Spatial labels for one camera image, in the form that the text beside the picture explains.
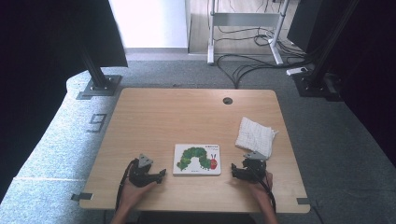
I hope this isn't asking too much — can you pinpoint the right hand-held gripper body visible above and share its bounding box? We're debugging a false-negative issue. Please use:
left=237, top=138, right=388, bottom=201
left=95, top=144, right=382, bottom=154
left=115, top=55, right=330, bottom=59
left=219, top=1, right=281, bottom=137
left=239, top=150, right=269, bottom=183

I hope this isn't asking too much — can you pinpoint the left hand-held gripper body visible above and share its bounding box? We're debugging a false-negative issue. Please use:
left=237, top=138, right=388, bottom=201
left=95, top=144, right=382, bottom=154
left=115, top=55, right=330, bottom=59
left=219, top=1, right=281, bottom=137
left=128, top=152, right=161, bottom=189

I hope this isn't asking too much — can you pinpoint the caterpillar picture board book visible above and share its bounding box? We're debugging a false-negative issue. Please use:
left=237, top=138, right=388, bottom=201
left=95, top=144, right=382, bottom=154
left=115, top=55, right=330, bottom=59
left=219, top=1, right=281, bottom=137
left=172, top=143, right=222, bottom=177

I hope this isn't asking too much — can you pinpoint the person's left hand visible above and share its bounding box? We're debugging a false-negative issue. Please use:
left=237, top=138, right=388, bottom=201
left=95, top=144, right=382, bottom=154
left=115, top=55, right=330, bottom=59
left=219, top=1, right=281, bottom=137
left=119, top=179, right=158, bottom=213

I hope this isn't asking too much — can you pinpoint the person's right hand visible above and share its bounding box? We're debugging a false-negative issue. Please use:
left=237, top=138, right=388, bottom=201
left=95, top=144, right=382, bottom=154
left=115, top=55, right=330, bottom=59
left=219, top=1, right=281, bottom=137
left=247, top=171, right=275, bottom=207

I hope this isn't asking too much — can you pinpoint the white waffle cloth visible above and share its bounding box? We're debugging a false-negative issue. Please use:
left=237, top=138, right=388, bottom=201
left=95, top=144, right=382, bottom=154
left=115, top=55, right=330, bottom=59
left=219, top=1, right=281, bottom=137
left=234, top=116, right=279, bottom=161

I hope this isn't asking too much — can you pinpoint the grey tape piece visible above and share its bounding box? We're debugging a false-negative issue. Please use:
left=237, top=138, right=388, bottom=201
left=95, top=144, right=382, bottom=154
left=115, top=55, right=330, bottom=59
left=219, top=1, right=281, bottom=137
left=70, top=192, right=94, bottom=202

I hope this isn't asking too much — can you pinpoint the black metal stand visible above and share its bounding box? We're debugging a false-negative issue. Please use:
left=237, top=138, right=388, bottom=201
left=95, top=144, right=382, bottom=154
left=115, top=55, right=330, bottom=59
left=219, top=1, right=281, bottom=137
left=76, top=46, right=123, bottom=101
left=291, top=0, right=361, bottom=103

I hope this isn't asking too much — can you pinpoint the white power strip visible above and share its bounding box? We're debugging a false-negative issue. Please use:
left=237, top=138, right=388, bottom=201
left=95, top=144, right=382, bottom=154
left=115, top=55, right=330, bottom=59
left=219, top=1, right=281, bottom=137
left=286, top=66, right=309, bottom=77

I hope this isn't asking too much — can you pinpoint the black curtain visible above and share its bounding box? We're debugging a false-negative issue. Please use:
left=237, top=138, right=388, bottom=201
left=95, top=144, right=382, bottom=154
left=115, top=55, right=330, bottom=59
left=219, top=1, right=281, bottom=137
left=286, top=0, right=396, bottom=169
left=0, top=0, right=129, bottom=203

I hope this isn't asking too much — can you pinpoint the white panel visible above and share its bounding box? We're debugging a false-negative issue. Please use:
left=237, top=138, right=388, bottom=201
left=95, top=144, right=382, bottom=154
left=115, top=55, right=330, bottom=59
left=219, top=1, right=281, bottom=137
left=107, top=0, right=191, bottom=49

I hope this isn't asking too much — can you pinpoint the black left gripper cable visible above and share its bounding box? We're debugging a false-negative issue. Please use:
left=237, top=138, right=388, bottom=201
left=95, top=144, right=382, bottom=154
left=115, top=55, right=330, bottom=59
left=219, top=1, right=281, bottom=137
left=114, top=158, right=138, bottom=213

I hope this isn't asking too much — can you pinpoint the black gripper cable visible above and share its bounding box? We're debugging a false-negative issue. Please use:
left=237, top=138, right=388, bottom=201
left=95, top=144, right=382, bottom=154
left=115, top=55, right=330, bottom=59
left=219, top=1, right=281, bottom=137
left=248, top=167, right=277, bottom=215
left=114, top=158, right=138, bottom=213

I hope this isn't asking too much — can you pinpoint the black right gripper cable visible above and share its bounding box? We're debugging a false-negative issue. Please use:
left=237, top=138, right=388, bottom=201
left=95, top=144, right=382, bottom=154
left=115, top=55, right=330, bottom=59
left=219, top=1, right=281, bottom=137
left=248, top=167, right=277, bottom=215

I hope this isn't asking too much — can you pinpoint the bundle of black floor cables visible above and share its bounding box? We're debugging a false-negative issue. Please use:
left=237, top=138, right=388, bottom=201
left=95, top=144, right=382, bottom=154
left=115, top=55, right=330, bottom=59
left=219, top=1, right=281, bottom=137
left=215, top=24, right=316, bottom=91

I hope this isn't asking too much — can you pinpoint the white desk frame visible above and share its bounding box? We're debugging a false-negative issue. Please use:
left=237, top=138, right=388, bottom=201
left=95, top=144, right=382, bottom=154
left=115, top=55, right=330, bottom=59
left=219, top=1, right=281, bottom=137
left=206, top=0, right=292, bottom=66

